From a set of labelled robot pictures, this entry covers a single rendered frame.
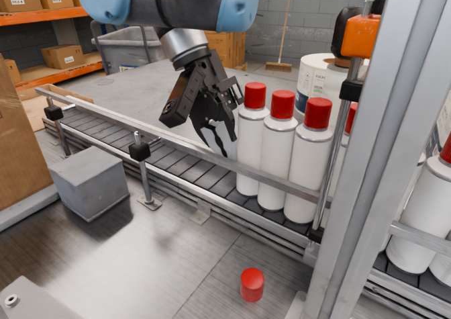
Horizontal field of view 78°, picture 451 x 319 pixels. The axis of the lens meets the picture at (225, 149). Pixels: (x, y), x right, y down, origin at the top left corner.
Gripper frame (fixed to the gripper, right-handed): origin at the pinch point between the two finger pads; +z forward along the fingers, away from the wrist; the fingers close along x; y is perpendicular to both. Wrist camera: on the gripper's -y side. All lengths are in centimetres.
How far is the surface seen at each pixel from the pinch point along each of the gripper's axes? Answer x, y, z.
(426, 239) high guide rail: -27.6, -3.9, 12.8
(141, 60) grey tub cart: 164, 122, -60
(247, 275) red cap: -7.1, -13.9, 12.3
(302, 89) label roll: 0.9, 40.6, -2.5
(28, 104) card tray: 83, 2, -36
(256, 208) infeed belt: -3.8, -3.0, 8.5
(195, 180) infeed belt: 8.4, -2.8, 1.7
